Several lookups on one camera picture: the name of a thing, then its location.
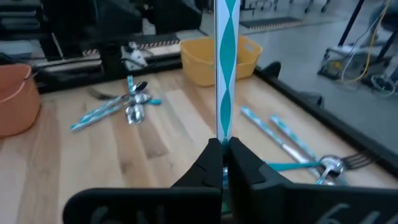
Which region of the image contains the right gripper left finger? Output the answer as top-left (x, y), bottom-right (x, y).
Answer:
top-left (63, 138), bottom-right (223, 224)

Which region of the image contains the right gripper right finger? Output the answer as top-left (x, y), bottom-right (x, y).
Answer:
top-left (228, 137), bottom-right (398, 224)

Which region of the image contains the fork solid teal handle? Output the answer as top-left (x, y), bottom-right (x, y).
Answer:
top-left (86, 86), bottom-right (162, 106)
top-left (266, 151), bottom-right (379, 172)

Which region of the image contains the yellow plastic bin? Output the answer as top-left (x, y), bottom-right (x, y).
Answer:
top-left (179, 35), bottom-right (264, 87)

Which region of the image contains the black striped floor mat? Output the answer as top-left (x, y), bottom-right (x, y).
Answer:
top-left (239, 17), bottom-right (306, 32)

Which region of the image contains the black perforated box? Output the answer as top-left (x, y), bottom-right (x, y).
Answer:
top-left (146, 0), bottom-right (203, 34)

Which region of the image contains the orange plastic bin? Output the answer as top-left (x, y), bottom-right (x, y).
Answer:
top-left (0, 63), bottom-right (42, 139)

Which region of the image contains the black aluminium table frame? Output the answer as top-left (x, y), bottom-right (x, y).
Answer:
top-left (0, 46), bottom-right (398, 170)

